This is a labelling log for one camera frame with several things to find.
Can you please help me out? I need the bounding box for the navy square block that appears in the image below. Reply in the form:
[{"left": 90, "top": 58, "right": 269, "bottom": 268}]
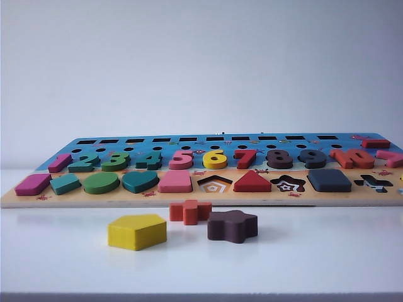
[{"left": 307, "top": 169, "right": 353, "bottom": 193}]

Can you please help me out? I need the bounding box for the yellow number six piece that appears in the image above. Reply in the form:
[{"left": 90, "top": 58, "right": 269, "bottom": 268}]
[{"left": 202, "top": 150, "right": 228, "bottom": 170}]

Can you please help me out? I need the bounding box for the pink number five piece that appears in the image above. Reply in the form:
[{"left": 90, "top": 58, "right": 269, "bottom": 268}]
[{"left": 168, "top": 149, "right": 195, "bottom": 170}]

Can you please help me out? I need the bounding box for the pink trapezoid block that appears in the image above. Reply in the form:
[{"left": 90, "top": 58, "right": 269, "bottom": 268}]
[{"left": 157, "top": 169, "right": 193, "bottom": 193}]

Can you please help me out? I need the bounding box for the red number seven piece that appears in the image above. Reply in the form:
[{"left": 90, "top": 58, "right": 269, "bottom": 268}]
[{"left": 233, "top": 149, "right": 262, "bottom": 169}]

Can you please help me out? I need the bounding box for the dark teal number four piece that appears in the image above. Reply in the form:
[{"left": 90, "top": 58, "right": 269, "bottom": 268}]
[{"left": 135, "top": 152, "right": 163, "bottom": 171}]

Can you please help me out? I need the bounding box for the red triangle block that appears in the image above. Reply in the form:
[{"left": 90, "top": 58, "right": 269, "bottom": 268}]
[{"left": 233, "top": 169, "right": 272, "bottom": 193}]

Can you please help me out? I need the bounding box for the orange cross block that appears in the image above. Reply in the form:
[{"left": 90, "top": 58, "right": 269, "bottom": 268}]
[{"left": 169, "top": 199, "right": 212, "bottom": 226}]

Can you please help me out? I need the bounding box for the teal heart block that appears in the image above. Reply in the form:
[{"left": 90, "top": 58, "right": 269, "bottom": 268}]
[{"left": 122, "top": 170, "right": 159, "bottom": 194}]

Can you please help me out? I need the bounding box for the brown number eight piece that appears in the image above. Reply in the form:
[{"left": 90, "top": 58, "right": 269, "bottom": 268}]
[{"left": 266, "top": 148, "right": 294, "bottom": 169}]

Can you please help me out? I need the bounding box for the brown star block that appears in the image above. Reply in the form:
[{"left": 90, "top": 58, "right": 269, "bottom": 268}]
[{"left": 207, "top": 210, "right": 259, "bottom": 244}]

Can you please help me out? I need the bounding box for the green number three piece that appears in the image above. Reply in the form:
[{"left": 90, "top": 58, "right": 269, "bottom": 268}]
[{"left": 101, "top": 152, "right": 132, "bottom": 172}]

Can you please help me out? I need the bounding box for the yellow pentagon block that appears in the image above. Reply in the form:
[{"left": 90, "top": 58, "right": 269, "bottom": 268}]
[{"left": 107, "top": 214, "right": 167, "bottom": 252}]

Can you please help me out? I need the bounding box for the green oval block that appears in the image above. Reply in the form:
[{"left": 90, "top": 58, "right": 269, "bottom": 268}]
[{"left": 82, "top": 171, "right": 121, "bottom": 195}]

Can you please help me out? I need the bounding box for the dark navy number nine piece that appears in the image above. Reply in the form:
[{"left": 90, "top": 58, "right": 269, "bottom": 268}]
[{"left": 298, "top": 148, "right": 327, "bottom": 169}]

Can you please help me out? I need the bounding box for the colourful wooden puzzle board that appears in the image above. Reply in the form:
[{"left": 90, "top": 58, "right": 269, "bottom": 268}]
[{"left": 0, "top": 133, "right": 403, "bottom": 209}]

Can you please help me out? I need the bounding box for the teal number two piece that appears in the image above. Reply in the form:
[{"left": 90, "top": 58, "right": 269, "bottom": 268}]
[{"left": 67, "top": 153, "right": 101, "bottom": 173}]

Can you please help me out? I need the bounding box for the teal trapezoid block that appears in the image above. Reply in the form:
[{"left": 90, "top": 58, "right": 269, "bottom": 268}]
[{"left": 49, "top": 173, "right": 82, "bottom": 196}]

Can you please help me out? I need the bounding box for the magenta number one piece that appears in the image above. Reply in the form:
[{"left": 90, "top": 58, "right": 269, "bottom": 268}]
[{"left": 47, "top": 153, "right": 72, "bottom": 173}]

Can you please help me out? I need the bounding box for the orange number ten piece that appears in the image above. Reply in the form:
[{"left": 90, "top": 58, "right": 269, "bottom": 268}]
[{"left": 329, "top": 147, "right": 376, "bottom": 169}]

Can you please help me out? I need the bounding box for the red minus sign piece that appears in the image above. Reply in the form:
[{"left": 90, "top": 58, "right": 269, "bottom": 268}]
[{"left": 361, "top": 138, "right": 391, "bottom": 149}]

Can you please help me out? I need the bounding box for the magenta parallelogram block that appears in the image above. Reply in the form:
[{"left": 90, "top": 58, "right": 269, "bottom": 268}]
[{"left": 14, "top": 173, "right": 52, "bottom": 196}]

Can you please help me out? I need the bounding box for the pink symbol piece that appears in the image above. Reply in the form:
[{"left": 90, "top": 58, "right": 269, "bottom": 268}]
[{"left": 376, "top": 150, "right": 403, "bottom": 169}]

